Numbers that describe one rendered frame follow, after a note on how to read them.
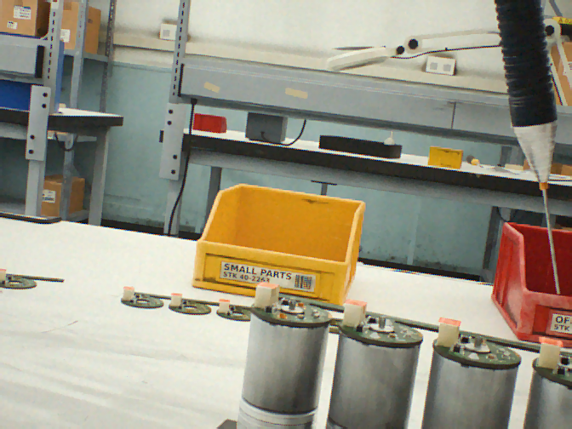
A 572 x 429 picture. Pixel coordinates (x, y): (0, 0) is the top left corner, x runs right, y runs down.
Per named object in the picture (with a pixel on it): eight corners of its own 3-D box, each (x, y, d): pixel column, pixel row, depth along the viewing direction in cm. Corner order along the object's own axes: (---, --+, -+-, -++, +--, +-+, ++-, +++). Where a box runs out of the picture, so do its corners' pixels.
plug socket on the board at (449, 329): (463, 351, 23) (466, 328, 23) (432, 344, 24) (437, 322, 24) (466, 344, 24) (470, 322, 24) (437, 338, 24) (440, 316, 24)
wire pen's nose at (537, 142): (513, 182, 21) (505, 125, 21) (552, 174, 21) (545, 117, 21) (532, 188, 20) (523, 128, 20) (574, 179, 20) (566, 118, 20)
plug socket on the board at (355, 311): (367, 330, 24) (369, 308, 24) (339, 324, 24) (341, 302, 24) (373, 324, 25) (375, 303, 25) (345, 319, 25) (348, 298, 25)
